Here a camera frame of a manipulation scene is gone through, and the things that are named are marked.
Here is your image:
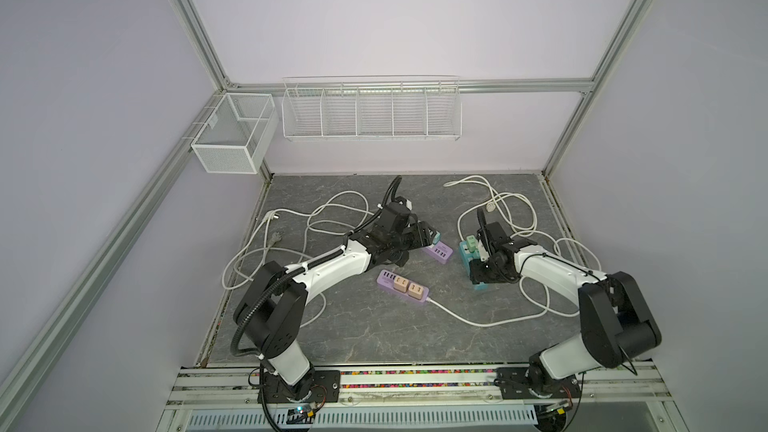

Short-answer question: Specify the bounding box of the green plug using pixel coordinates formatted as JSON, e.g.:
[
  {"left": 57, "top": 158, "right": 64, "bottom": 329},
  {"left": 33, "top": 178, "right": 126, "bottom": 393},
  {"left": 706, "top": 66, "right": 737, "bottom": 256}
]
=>
[{"left": 466, "top": 235, "right": 478, "bottom": 253}]

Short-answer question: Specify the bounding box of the white cable teal strip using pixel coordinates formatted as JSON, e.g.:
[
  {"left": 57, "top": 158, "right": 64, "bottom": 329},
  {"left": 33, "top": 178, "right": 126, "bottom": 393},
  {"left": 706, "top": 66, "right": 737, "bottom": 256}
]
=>
[{"left": 442, "top": 175, "right": 603, "bottom": 319}]

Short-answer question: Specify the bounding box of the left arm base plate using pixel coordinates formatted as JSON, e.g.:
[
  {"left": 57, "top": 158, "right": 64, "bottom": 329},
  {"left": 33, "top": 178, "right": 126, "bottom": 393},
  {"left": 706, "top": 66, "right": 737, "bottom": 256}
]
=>
[{"left": 262, "top": 369, "right": 341, "bottom": 404}]

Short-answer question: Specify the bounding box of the grey wall plug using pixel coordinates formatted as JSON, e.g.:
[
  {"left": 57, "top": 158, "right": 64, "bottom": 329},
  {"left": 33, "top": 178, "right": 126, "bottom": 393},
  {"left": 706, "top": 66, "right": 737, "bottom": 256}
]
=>
[{"left": 266, "top": 232, "right": 282, "bottom": 248}]

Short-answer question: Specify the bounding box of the white mesh box basket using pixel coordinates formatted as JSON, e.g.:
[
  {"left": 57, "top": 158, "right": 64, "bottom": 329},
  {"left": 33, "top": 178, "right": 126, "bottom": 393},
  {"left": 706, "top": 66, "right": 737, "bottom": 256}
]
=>
[{"left": 192, "top": 93, "right": 279, "bottom": 175}]

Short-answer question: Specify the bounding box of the pink plug front strip left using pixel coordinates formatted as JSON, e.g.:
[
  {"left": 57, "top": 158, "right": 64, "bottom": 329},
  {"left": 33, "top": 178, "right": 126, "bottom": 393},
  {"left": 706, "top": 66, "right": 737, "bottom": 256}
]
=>
[{"left": 393, "top": 276, "right": 410, "bottom": 293}]

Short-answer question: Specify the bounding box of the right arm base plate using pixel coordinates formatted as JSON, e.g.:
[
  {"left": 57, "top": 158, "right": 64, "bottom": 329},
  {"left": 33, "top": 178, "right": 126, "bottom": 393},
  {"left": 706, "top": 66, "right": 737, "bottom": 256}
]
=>
[{"left": 493, "top": 365, "right": 582, "bottom": 400}]

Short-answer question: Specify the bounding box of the teal power strip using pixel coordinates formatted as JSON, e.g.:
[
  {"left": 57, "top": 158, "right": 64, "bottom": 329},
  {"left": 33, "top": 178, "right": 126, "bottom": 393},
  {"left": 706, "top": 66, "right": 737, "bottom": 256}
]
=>
[{"left": 459, "top": 241, "right": 488, "bottom": 291}]

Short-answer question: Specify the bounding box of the white cable front strip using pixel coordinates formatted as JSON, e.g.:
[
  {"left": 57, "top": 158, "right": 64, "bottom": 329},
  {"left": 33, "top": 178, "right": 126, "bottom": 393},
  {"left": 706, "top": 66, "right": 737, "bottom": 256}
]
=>
[{"left": 427, "top": 296, "right": 550, "bottom": 329}]

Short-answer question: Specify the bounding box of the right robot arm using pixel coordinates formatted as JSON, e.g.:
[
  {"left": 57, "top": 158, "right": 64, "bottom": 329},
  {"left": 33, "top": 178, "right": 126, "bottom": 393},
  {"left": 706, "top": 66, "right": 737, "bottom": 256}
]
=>
[{"left": 469, "top": 221, "right": 662, "bottom": 397}]

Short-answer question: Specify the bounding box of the purple power strip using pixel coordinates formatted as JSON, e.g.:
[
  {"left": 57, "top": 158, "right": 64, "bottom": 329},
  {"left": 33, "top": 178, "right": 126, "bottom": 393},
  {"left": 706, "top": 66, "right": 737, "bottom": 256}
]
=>
[
  {"left": 376, "top": 270, "right": 430, "bottom": 304},
  {"left": 422, "top": 241, "right": 454, "bottom": 265}
]

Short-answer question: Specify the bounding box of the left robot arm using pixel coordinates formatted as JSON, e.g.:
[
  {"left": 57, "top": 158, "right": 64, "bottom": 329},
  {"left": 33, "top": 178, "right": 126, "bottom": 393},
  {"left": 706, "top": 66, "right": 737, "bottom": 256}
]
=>
[{"left": 229, "top": 197, "right": 440, "bottom": 396}]

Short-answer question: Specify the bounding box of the pink plug front strip right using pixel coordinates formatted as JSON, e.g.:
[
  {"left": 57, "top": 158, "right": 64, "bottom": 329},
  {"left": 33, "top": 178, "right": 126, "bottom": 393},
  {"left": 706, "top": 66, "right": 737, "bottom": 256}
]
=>
[{"left": 407, "top": 282, "right": 426, "bottom": 301}]

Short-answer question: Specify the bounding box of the pink plug strip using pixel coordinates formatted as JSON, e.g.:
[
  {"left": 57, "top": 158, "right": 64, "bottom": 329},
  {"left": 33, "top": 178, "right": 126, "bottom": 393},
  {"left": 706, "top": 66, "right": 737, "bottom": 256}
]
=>
[
  {"left": 407, "top": 282, "right": 426, "bottom": 301},
  {"left": 393, "top": 276, "right": 410, "bottom": 293}
]

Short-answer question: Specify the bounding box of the purple power strip front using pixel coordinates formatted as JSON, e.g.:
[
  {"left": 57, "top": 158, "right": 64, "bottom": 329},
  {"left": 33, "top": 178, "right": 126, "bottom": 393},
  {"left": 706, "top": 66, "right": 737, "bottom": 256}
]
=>
[{"left": 376, "top": 270, "right": 430, "bottom": 304}]

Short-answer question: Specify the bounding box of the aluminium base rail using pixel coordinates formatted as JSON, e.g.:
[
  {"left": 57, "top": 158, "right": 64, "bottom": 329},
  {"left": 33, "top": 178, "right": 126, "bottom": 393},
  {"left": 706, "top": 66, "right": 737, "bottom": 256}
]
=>
[{"left": 166, "top": 362, "right": 673, "bottom": 410}]

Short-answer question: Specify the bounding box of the white wire basket rack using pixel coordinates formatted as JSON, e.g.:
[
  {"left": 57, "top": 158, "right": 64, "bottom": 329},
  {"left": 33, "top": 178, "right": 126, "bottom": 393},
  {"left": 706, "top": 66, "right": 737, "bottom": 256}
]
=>
[{"left": 282, "top": 75, "right": 463, "bottom": 141}]

